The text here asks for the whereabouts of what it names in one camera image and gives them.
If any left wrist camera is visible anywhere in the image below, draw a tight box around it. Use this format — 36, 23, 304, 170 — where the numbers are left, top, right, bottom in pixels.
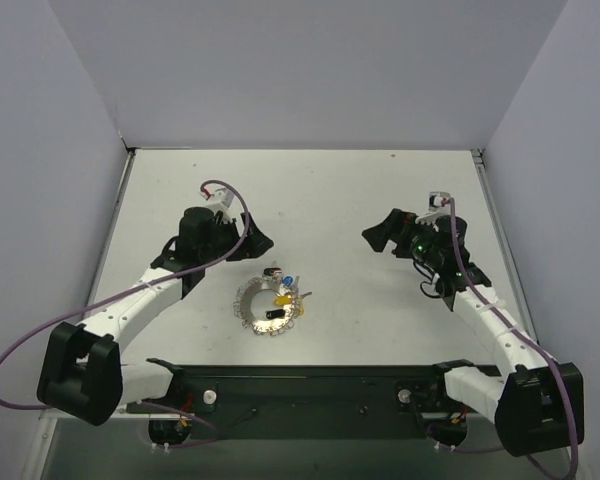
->
200, 187, 235, 210

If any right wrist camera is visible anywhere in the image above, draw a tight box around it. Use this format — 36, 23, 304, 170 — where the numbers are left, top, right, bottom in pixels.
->
416, 191, 452, 225

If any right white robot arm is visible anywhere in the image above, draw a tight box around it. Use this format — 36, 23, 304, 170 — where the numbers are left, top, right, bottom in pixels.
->
362, 206, 584, 457

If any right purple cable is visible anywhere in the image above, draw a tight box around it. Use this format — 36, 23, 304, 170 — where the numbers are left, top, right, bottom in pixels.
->
424, 197, 581, 479

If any blue tagged key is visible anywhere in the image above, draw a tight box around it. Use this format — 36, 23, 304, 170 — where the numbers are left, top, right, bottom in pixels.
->
282, 275, 300, 289

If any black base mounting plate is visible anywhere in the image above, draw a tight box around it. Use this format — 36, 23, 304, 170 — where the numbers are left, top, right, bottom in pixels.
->
127, 364, 463, 440

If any silver key with black fob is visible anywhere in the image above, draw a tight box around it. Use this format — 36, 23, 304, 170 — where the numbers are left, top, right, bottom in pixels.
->
265, 308, 287, 320

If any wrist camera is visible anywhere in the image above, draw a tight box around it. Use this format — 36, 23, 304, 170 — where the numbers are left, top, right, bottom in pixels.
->
416, 191, 452, 225
200, 187, 235, 210

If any black tagged key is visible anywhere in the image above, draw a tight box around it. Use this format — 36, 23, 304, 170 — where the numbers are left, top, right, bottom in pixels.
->
262, 261, 284, 279

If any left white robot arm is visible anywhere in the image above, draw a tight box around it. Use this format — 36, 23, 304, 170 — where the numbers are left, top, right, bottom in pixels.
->
37, 207, 274, 426

